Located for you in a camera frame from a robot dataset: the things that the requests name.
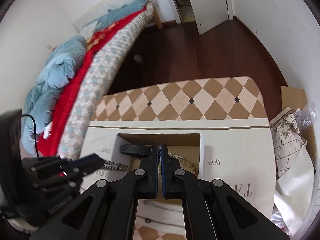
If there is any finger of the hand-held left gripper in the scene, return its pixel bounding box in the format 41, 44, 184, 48
30, 154, 106, 178
32, 172, 87, 193

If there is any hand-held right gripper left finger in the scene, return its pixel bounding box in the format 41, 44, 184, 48
30, 144, 160, 240

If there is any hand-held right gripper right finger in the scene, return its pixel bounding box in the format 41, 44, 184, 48
161, 144, 288, 240

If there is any crystal chain necklace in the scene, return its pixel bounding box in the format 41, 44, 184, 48
157, 147, 191, 162

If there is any sparkly silver bracelet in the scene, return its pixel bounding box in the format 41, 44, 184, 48
101, 159, 130, 172

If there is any cream jewelry box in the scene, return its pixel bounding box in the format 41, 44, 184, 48
80, 120, 277, 221

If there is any black hair clip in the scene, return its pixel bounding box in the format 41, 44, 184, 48
120, 144, 153, 158

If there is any diamond pattern tablecloth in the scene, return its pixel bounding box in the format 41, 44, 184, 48
96, 76, 269, 240

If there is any red blanket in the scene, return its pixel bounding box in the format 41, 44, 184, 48
37, 7, 148, 156

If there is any patterned mattress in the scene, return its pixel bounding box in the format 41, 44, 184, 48
59, 4, 154, 158

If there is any light blue quilt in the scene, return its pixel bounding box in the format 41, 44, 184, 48
21, 35, 87, 156

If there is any floral quilted cushion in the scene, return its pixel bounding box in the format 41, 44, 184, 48
270, 107, 308, 178

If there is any white plastic bag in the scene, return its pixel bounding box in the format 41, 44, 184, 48
271, 144, 316, 238

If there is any cardboard box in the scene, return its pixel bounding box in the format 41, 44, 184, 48
280, 86, 318, 167

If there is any wooden bed leg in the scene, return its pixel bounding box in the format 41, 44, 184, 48
152, 4, 163, 30

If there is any bubble wrap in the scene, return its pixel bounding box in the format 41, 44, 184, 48
292, 106, 317, 131

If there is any teal fringed cloth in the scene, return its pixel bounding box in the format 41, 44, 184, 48
84, 0, 151, 32

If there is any white door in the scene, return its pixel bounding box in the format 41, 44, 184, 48
182, 0, 234, 35

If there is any beige bead necklace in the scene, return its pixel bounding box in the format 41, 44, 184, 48
180, 160, 201, 179

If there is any thin silver chain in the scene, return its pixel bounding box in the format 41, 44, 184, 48
144, 200, 183, 213

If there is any black cable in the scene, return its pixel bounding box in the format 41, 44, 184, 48
21, 115, 42, 158

